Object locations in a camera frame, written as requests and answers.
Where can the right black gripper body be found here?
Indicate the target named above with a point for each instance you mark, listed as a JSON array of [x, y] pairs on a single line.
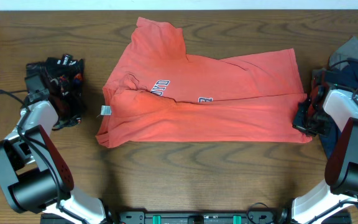
[[312, 120]]

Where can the red soccer t-shirt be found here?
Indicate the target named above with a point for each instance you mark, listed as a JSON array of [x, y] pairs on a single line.
[[158, 92]]

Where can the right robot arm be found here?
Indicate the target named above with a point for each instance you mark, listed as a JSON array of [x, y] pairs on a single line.
[[328, 106]]

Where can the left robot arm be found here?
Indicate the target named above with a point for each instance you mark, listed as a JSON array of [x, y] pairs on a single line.
[[33, 175]]

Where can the grey garment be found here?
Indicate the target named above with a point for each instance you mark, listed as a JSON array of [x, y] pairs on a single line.
[[345, 71]]

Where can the black printed folded shirt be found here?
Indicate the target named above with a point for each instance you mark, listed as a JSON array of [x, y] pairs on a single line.
[[60, 81]]

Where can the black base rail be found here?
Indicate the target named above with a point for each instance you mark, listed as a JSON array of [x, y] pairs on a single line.
[[199, 218]]

